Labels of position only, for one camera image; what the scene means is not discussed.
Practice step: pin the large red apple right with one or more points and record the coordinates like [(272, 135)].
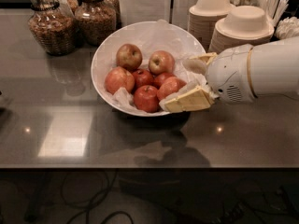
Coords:
[(171, 85)]

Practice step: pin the glass cereal jar middle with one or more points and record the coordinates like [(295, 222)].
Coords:
[(96, 19)]

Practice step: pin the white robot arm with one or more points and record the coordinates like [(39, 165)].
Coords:
[(273, 69)]

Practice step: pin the glass cereal jar left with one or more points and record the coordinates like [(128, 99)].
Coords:
[(53, 31)]

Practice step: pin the white bowl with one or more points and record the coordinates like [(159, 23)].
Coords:
[(109, 47)]

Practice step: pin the paper bowl stack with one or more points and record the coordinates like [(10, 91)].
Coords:
[(203, 17), (242, 25)]

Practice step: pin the dark red apple front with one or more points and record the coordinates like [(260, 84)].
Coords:
[(145, 98)]

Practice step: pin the white paper liner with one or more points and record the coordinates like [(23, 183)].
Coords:
[(162, 34)]

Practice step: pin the white plastic cutlery bundle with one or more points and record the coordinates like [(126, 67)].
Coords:
[(274, 9)]

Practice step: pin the red apple back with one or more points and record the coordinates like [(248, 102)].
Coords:
[(161, 61)]

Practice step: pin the white napkin dispenser left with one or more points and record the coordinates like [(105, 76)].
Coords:
[(133, 11)]

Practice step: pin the paper bowl stack back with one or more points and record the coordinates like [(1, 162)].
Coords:
[(203, 17)]

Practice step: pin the red apple left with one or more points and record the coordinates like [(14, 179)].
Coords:
[(119, 78)]

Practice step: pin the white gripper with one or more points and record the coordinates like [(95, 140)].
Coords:
[(229, 74)]

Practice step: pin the yellow-red apple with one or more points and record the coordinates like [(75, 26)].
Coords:
[(129, 56)]

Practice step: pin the paper bowl stack front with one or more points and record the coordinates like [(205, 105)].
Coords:
[(242, 25)]

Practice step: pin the small red apple middle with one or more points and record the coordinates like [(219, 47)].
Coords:
[(160, 79)]

